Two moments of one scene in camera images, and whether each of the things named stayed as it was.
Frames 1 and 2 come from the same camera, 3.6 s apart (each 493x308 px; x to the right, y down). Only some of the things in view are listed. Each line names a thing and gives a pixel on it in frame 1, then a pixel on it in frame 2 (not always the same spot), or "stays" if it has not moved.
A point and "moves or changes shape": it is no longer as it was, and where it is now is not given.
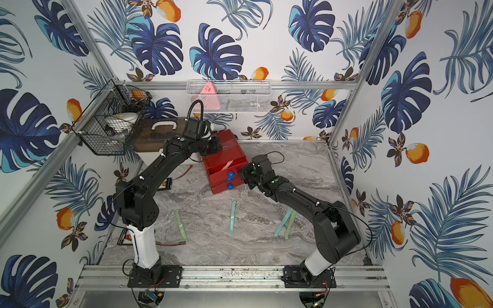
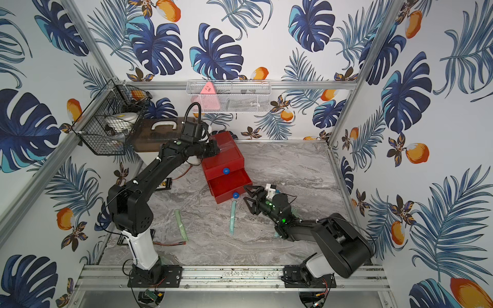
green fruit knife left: [177, 213] stays
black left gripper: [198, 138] stays
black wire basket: [106, 127] stays
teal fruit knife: [232, 217] stays
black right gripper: [243, 173] -> [255, 208]
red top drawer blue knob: [226, 170] moves or changes shape
